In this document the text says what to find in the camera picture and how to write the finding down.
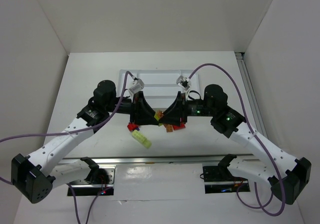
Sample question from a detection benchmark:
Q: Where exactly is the brown lego plate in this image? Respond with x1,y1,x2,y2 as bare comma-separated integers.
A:
165,125,174,133

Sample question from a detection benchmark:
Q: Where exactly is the lime green curved lego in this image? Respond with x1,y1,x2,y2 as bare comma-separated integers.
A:
154,115,160,124

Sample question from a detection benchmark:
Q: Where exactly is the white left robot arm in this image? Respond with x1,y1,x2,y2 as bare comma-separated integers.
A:
11,78,157,204

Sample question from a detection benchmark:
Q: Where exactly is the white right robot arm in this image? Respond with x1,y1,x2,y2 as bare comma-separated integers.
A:
159,84,312,205

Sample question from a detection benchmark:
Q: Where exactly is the red curved lego brick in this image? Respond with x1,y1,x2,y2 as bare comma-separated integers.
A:
172,123,186,131

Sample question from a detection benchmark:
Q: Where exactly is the red lego on purple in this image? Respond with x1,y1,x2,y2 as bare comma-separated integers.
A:
127,123,138,132

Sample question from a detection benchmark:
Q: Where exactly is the pale green long lego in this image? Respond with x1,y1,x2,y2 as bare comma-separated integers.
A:
131,130,152,149

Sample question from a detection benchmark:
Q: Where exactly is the white compartment tray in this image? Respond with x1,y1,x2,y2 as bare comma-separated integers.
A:
116,69,201,110

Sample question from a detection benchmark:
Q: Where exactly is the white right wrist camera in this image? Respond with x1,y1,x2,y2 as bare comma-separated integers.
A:
176,76,192,93

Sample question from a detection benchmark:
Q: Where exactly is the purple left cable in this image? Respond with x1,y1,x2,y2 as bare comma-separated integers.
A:
0,70,137,224

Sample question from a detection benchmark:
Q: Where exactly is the aluminium rail right side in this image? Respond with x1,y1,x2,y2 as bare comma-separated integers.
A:
234,52,266,135

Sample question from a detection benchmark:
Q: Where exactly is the aluminium rail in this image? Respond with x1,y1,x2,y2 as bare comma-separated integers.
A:
234,52,266,135
59,154,256,165

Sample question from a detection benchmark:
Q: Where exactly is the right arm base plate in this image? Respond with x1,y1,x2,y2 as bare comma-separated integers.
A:
199,166,250,194

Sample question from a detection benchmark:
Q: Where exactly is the aluminium rail front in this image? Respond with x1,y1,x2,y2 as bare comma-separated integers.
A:
59,154,256,165

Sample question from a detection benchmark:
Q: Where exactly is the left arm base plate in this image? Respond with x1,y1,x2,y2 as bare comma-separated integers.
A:
71,165,116,196

